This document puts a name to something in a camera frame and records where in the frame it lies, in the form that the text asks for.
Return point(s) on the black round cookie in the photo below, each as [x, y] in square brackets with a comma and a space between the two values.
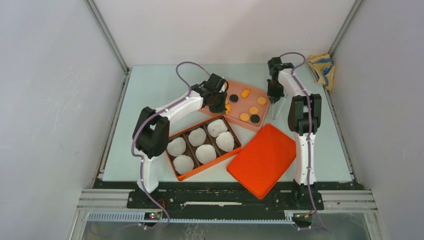
[255, 119]
[233, 98]

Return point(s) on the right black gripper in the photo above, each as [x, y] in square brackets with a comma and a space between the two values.
[274, 95]

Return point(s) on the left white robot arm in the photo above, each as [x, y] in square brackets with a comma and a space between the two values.
[151, 134]

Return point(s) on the orange box lid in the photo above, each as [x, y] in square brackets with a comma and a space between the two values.
[262, 162]

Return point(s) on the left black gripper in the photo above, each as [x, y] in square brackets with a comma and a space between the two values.
[221, 109]

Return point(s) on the pink cookie tray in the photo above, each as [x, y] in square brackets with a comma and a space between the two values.
[243, 105]

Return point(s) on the orange compartment box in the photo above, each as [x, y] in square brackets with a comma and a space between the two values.
[190, 150]

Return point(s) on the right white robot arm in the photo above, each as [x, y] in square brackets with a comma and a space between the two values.
[303, 120]

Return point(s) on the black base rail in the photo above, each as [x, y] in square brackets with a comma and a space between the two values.
[225, 201]

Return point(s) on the white paper cup liner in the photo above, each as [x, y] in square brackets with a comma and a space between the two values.
[217, 127]
[183, 164]
[197, 137]
[176, 147]
[225, 141]
[205, 153]

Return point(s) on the orange fish cookie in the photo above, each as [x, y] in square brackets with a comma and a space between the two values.
[228, 109]
[245, 93]

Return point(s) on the orange round cookie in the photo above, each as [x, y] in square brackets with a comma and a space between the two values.
[261, 101]
[244, 117]
[253, 110]

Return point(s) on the yellow blue cloth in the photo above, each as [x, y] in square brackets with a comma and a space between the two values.
[322, 68]

